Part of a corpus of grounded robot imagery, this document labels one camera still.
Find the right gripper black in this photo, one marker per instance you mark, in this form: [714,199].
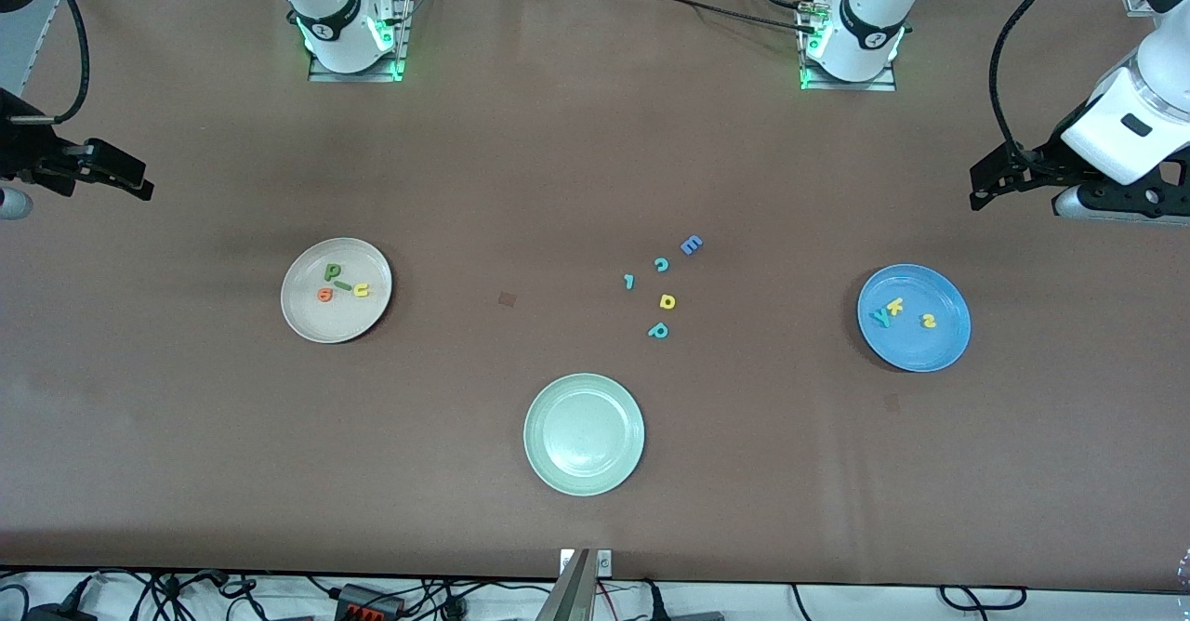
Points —
[23,151]

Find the brown table mat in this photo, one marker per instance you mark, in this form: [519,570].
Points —
[186,463]

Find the teal letter y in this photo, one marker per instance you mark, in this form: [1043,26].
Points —
[881,318]

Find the teal letter p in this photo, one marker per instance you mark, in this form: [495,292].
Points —
[654,333]

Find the yellow letter k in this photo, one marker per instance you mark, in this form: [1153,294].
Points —
[894,305]

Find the blue plate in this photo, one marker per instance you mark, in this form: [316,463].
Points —
[916,351]

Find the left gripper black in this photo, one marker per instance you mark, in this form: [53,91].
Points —
[1048,157]

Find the white metal bracket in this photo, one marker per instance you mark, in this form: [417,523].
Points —
[604,562]

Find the blue letter m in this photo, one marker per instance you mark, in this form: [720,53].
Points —
[692,245]

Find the pale green plate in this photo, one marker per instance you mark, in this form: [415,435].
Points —
[584,435]

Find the black red power strip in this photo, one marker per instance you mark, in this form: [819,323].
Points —
[367,607]

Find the green letter p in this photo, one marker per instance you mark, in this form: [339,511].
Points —
[327,274]

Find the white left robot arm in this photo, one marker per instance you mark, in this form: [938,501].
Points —
[1153,72]

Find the grey metal post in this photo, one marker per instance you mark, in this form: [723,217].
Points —
[572,593]

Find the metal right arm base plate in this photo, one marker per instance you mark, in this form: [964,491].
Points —
[358,77]

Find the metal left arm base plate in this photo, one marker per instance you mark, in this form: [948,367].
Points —
[883,85]

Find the beige brown plate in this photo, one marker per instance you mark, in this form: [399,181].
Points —
[335,323]

